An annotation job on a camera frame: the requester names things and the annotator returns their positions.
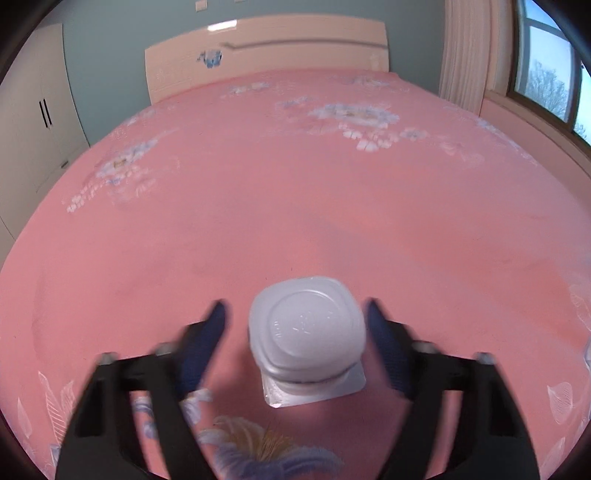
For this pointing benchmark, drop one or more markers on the striped curtain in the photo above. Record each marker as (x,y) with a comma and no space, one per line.
(471,55)

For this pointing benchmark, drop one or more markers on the pink floral blanket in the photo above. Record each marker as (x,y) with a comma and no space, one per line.
(295,207)

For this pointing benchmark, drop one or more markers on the white yogurt cup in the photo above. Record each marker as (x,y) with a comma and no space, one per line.
(307,327)

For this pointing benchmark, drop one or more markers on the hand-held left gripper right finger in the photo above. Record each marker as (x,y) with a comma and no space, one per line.
(390,346)

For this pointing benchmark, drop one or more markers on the white wardrobe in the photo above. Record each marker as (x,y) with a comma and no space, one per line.
(32,129)

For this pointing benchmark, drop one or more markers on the window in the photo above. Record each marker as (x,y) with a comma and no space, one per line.
(549,69)

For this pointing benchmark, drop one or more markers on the light wooden headboard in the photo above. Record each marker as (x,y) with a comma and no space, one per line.
(277,50)

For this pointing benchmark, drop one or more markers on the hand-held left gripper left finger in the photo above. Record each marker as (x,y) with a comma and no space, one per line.
(205,344)

